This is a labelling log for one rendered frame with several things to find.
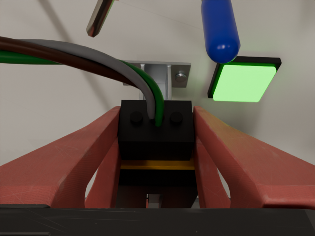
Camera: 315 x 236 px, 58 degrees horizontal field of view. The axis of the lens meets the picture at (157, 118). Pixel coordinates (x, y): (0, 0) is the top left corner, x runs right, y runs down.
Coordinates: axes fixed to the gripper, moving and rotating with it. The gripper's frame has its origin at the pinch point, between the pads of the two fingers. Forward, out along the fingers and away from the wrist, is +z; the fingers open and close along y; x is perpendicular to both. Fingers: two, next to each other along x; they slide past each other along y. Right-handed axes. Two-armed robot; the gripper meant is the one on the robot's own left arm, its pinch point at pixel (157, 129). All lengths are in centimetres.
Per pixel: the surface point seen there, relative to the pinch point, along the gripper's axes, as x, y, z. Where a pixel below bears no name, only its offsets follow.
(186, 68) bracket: 0.8, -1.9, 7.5
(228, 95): 2.9, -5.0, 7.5
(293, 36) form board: -1.7, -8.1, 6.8
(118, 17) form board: -3.0, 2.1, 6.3
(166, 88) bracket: 1.8, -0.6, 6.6
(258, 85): 1.8, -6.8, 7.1
